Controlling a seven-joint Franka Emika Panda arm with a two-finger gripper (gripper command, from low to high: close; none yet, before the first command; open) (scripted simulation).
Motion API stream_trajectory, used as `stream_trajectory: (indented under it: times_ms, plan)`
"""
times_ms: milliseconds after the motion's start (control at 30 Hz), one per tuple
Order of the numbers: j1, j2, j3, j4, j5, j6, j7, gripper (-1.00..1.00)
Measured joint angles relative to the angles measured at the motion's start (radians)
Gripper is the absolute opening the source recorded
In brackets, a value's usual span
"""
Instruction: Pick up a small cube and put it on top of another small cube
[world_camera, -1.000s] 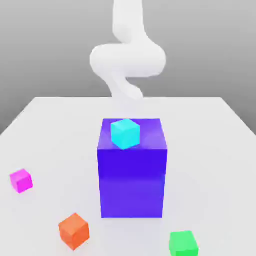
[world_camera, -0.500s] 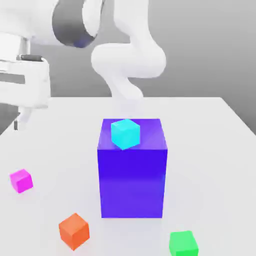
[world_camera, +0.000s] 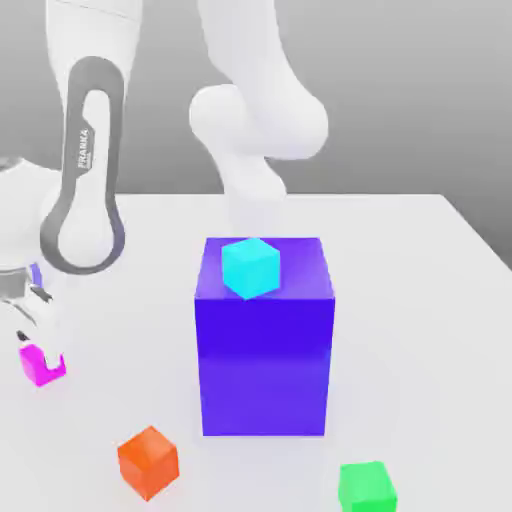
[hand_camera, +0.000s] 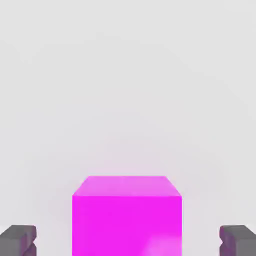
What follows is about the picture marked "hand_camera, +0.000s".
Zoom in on small magenta cube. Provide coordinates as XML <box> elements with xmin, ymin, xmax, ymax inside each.
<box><xmin>71</xmin><ymin>175</ymin><xmax>183</xmax><ymax>256</ymax></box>

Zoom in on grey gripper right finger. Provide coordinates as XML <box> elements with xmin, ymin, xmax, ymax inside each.
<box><xmin>219</xmin><ymin>224</ymin><xmax>256</xmax><ymax>256</ymax></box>

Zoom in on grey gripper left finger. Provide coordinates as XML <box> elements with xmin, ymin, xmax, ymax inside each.
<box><xmin>0</xmin><ymin>224</ymin><xmax>38</xmax><ymax>256</ymax></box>

